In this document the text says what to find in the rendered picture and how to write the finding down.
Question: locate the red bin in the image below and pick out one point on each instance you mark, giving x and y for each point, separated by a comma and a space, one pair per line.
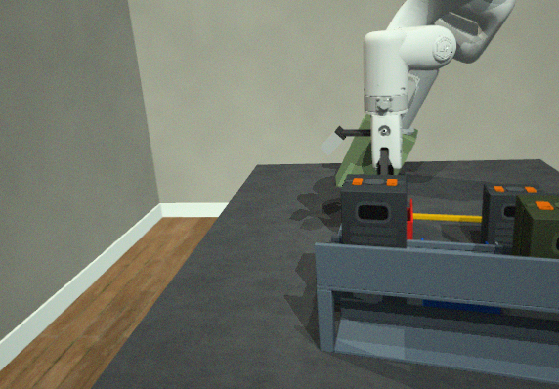
410, 221

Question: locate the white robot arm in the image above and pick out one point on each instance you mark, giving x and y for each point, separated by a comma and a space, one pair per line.
406, 57

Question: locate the grey open bin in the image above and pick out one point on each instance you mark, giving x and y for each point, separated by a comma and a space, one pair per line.
532, 314

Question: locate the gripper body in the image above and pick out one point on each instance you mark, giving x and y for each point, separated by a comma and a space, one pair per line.
380, 138

